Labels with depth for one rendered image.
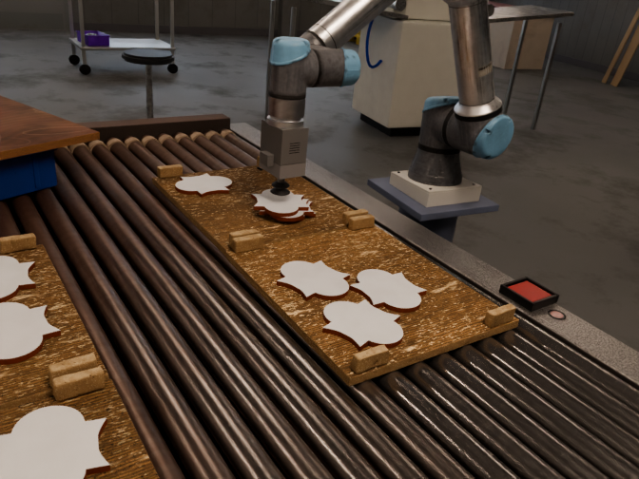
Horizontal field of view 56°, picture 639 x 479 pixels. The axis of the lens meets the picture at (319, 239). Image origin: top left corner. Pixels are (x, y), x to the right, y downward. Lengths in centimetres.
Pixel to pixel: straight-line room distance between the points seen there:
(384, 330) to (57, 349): 47
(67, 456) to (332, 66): 85
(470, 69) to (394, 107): 392
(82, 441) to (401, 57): 481
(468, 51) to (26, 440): 117
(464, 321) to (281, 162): 49
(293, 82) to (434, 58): 434
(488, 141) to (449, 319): 63
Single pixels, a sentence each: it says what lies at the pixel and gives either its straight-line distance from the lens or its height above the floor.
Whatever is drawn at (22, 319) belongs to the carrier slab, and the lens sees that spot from 97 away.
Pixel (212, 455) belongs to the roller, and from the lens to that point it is 76.
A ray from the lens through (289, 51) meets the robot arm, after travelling 119.
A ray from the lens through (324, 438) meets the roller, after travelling 79.
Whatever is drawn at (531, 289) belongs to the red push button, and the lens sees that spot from 119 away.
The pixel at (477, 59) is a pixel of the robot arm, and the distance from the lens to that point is 149.
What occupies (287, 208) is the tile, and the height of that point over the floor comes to 97.
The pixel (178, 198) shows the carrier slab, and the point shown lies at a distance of 137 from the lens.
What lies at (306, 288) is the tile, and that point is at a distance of 102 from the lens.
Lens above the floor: 146
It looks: 26 degrees down
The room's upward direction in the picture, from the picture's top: 6 degrees clockwise
